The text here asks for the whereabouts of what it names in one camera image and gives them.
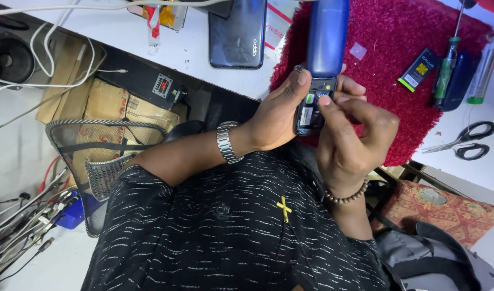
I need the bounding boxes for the grey and black bag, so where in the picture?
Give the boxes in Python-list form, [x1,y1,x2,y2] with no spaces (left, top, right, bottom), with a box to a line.
[373,221,494,291]

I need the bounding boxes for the black round speaker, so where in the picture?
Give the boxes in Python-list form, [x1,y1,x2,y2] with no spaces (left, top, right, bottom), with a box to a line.
[0,32,36,89]

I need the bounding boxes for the silver metal wristwatch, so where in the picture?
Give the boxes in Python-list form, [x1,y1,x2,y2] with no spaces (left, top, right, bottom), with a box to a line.
[216,121,245,165]

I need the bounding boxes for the red fuzzy mat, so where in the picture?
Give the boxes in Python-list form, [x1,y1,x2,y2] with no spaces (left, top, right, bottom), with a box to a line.
[270,0,492,167]

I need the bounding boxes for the green handled screwdriver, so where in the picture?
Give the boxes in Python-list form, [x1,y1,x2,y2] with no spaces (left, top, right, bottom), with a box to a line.
[433,0,476,108]

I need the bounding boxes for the blue feature phone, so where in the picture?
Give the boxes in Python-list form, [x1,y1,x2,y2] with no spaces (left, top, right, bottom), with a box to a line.
[294,0,351,137]

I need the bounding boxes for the brown cardboard boxes heap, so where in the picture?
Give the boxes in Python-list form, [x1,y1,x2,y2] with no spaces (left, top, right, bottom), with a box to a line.
[36,36,181,195]

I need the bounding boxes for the person's right hand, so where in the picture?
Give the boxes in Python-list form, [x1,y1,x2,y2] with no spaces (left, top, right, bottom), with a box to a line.
[316,95,400,199]

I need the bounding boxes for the black white-flecked shirt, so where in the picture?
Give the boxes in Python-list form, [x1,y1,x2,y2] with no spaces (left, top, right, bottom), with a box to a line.
[80,141,395,291]

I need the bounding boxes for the black handled scissors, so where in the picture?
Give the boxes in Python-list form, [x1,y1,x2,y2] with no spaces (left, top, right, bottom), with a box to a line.
[420,120,494,161]

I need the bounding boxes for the red patterned cushion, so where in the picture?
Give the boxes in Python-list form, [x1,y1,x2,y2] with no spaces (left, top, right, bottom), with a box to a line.
[371,179,494,250]

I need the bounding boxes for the white packet with red stripe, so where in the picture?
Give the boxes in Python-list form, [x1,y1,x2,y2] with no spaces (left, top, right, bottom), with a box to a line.
[264,0,301,51]

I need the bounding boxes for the heap of cables and tools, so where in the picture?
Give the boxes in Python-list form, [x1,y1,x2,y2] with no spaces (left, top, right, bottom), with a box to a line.
[0,157,75,287]

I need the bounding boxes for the small clear plastic square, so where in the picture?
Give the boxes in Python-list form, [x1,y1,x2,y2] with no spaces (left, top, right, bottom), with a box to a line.
[349,41,368,61]

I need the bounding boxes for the black power supply red display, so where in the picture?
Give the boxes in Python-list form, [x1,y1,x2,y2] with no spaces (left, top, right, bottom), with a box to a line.
[96,48,184,110]

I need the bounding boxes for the clear tube with green cap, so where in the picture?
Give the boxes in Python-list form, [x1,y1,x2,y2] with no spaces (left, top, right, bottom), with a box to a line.
[467,35,494,105]

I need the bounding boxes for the person's left hand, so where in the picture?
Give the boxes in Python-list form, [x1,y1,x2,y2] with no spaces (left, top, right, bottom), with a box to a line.
[242,64,367,153]

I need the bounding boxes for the brown bead bracelet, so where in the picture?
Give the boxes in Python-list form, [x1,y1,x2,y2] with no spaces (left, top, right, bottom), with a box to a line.
[323,178,369,205]

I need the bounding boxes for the black phone battery yellow label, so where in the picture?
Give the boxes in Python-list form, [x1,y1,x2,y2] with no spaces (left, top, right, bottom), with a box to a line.
[397,48,441,93]

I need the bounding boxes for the blue plastic box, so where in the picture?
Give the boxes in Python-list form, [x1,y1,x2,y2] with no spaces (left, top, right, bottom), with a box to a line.
[54,192,107,230]

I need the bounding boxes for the red white striped tape strip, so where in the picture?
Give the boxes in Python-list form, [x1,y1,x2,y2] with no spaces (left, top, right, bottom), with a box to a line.
[145,3,161,47]

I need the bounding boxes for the dark blue phone back cover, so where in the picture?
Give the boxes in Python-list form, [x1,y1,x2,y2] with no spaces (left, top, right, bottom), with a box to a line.
[438,50,481,113]

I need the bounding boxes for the black mesh back support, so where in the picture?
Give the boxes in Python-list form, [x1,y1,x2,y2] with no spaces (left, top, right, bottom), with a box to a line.
[45,119,169,239]

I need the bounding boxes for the phone screen with orange flex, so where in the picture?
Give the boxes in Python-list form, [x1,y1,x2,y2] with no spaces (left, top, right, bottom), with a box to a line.
[127,0,189,32]

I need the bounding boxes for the thick white cable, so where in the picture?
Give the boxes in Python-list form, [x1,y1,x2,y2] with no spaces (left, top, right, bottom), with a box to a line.
[0,0,234,18]

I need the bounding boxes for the yellow cross pendant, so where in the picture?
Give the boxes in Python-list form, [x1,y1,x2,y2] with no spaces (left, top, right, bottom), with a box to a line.
[276,196,293,224]

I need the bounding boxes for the dark blue smartphone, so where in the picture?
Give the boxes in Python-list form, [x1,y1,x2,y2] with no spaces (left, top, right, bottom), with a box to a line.
[208,0,268,70]

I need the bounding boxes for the thin white charging cable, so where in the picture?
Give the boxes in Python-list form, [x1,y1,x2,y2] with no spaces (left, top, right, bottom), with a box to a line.
[0,0,129,164]

